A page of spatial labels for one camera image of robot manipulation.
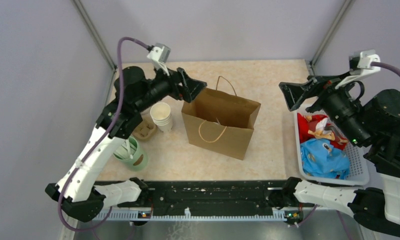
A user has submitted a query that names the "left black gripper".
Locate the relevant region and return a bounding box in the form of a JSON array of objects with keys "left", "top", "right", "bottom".
[{"left": 134, "top": 60, "right": 207, "bottom": 113}]

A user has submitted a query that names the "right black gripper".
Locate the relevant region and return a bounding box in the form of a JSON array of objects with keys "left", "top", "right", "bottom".
[{"left": 277, "top": 68, "right": 369, "bottom": 147}]

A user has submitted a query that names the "brown paper bag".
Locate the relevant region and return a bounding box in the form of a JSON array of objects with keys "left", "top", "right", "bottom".
[{"left": 181, "top": 87, "right": 261, "bottom": 161}]

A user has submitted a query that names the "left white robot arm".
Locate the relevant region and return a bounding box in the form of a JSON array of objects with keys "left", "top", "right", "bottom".
[{"left": 45, "top": 66, "right": 207, "bottom": 222}]

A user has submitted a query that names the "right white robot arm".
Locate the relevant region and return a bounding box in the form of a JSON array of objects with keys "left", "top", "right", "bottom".
[{"left": 279, "top": 74, "right": 400, "bottom": 238}]

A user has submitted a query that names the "red snack packet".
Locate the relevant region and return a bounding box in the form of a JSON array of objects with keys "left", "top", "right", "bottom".
[{"left": 296, "top": 113, "right": 349, "bottom": 150}]

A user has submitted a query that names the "stack of white paper cups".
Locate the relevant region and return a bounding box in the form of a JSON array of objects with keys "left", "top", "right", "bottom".
[{"left": 149, "top": 102, "right": 173, "bottom": 133}]

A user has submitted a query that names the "stack of cardboard cup carriers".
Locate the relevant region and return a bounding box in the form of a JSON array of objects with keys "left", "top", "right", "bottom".
[{"left": 132, "top": 118, "right": 158, "bottom": 142}]

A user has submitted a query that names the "blue snack packet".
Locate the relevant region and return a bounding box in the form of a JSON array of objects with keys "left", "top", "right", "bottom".
[{"left": 300, "top": 138, "right": 350, "bottom": 180}]

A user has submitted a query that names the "white plastic basket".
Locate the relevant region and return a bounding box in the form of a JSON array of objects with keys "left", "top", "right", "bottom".
[{"left": 293, "top": 105, "right": 369, "bottom": 186}]

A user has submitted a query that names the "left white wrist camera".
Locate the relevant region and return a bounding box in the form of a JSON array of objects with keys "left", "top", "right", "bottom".
[{"left": 147, "top": 43, "right": 171, "bottom": 76}]

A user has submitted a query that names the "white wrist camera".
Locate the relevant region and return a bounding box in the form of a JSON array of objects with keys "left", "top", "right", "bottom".
[
  {"left": 335, "top": 49, "right": 381, "bottom": 90},
  {"left": 147, "top": 43, "right": 171, "bottom": 76}
]

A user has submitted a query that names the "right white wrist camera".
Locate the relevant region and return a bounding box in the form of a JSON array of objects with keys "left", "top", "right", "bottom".
[{"left": 335, "top": 49, "right": 381, "bottom": 90}]

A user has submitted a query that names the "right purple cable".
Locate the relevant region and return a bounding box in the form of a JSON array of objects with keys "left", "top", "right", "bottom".
[{"left": 299, "top": 61, "right": 400, "bottom": 240}]

